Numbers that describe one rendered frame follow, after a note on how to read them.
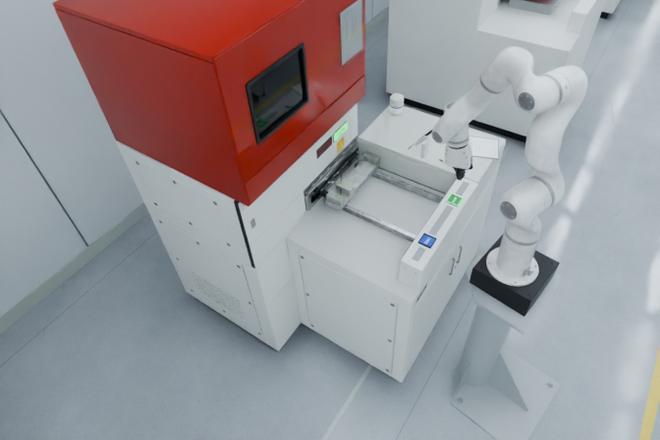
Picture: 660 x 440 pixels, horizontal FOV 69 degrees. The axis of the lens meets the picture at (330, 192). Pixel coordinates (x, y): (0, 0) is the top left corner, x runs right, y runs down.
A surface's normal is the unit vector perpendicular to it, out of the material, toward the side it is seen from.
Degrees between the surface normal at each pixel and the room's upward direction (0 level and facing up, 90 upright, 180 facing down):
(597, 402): 0
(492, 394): 0
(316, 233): 0
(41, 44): 90
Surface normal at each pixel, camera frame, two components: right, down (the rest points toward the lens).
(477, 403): -0.05, -0.70
